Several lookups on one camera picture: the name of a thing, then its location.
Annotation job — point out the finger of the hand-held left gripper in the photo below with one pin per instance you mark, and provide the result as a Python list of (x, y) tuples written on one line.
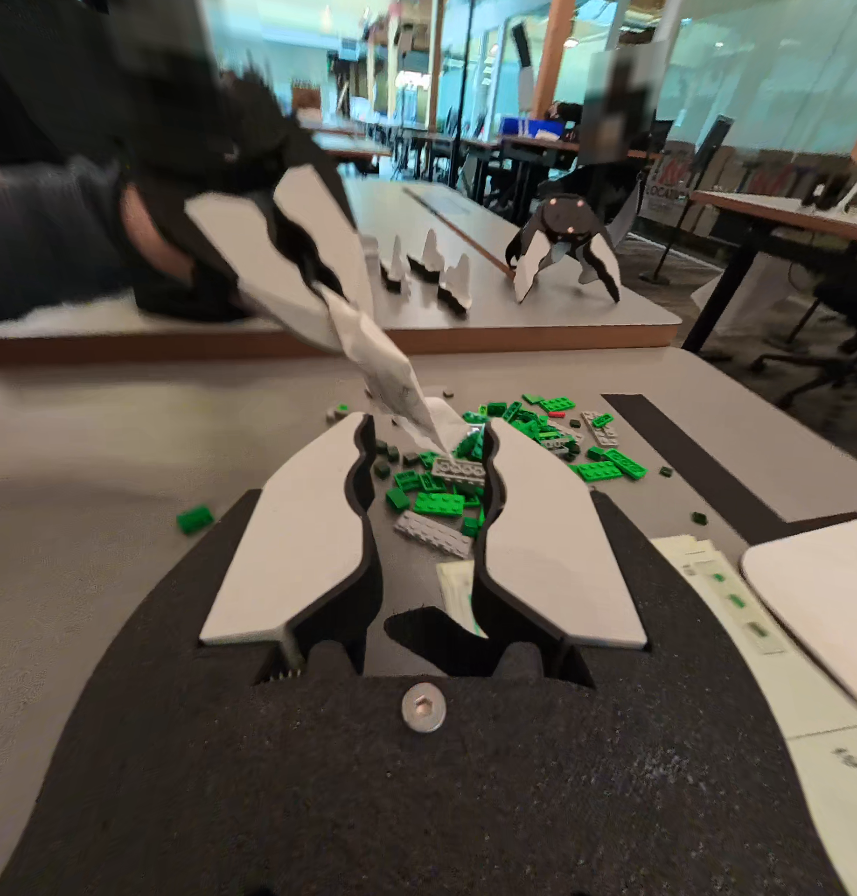
[(323, 210), (260, 259)]

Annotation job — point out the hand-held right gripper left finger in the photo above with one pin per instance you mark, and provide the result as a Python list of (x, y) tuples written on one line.
[(295, 546)]

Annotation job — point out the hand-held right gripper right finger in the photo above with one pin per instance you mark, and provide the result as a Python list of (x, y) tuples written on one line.
[(554, 546)]

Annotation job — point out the pile of toy bricks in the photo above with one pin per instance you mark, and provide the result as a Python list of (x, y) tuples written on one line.
[(439, 504)]

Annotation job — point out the white paper bag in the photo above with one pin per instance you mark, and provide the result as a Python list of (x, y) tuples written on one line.
[(386, 364)]

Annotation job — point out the person's left forearm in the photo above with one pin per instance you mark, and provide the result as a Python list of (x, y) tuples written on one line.
[(43, 238)]

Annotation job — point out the grey desk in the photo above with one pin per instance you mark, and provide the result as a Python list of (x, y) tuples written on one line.
[(120, 434)]

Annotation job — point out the person's left hand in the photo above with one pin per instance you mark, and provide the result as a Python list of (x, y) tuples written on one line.
[(145, 238)]

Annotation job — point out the grey finger plate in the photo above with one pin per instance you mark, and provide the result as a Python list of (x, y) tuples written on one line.
[(397, 269), (428, 255), (457, 287)]

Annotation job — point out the loose green brick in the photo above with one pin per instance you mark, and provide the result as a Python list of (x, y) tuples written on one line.
[(194, 519)]

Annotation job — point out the white instruction booklet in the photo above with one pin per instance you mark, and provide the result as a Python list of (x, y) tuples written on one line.
[(456, 588)]

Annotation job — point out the black tape strip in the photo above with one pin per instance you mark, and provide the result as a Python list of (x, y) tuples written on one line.
[(694, 469)]

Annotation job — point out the white printed paper sheet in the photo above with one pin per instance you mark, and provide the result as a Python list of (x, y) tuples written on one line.
[(722, 588)]

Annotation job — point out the person's torso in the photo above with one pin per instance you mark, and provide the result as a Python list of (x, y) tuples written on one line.
[(36, 84)]

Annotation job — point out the blue crate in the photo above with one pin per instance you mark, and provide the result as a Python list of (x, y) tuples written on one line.
[(533, 128)]

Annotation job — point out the grey table with wooden edge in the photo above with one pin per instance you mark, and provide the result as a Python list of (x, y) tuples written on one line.
[(540, 315)]

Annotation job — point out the idle black gripper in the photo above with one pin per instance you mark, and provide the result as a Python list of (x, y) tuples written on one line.
[(565, 224)]

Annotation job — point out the white tray corner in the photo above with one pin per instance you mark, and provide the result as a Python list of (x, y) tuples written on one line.
[(820, 595)]

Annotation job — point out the black office chair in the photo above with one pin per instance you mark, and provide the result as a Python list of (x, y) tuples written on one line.
[(841, 308)]

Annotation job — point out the table with black legs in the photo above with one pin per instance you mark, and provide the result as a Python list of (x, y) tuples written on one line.
[(785, 210)]

